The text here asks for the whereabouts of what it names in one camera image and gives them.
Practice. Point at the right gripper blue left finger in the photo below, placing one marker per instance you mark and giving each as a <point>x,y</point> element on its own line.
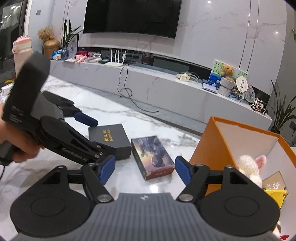
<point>106,168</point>

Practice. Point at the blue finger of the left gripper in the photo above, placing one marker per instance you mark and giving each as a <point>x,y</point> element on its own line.
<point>85,119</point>

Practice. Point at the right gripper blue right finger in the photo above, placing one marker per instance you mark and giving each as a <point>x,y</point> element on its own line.
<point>184,169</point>

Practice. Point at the orange storage box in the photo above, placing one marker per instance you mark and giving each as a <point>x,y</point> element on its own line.
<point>224,141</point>

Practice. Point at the white crochet bunny plush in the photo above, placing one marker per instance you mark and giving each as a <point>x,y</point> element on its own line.
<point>250,167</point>

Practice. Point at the yellow tape measure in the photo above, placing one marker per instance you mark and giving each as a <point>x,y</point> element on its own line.
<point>278,195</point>

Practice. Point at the left hand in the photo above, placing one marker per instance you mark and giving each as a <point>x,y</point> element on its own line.
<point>29,149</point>

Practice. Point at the black flat gift box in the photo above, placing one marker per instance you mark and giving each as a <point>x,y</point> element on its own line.
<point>112,136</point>

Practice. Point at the picture printed card box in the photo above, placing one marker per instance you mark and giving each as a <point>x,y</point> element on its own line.
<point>151,157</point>

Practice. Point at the white wifi router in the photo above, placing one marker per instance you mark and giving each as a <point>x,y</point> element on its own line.
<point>116,59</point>

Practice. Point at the white tv console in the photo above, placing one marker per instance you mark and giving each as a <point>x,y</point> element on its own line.
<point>161,90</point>

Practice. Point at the gold vase dried flowers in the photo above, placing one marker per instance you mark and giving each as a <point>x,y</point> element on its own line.
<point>50,44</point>

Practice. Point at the teddy bear in basket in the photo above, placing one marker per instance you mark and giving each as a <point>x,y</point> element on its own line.
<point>227,81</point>

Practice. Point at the white round paper fan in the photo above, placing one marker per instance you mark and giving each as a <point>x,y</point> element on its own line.
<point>241,83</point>

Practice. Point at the potted long leaf plant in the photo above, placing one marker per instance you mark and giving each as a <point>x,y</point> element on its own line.
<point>282,110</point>

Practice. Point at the black wall television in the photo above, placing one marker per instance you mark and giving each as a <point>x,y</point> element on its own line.
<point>148,17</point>

